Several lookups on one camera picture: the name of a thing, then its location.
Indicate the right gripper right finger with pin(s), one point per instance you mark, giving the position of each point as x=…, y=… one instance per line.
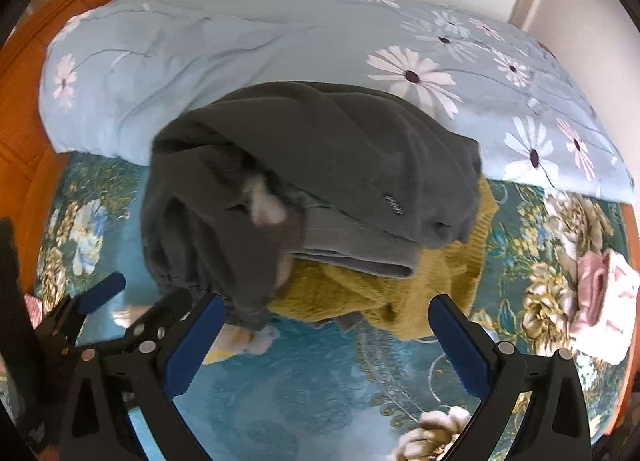
x=555, y=425

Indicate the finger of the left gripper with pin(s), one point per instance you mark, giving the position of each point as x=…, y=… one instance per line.
x=157, y=338
x=60, y=329

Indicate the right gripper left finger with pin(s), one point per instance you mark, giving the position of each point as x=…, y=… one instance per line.
x=96, y=421

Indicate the orange wooden bed frame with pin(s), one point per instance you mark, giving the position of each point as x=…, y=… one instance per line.
x=30, y=169

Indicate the dark grey sweatpants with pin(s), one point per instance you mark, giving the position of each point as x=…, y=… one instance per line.
x=342, y=175

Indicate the mustard yellow knit sweater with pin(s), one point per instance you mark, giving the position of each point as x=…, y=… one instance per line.
x=316, y=292

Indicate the pink folded garment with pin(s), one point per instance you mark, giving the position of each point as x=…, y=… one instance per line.
x=607, y=291

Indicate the teal floral bed blanket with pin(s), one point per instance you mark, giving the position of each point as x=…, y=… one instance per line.
x=326, y=393

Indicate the light blue floral quilt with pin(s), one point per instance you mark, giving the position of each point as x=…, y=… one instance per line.
x=115, y=75

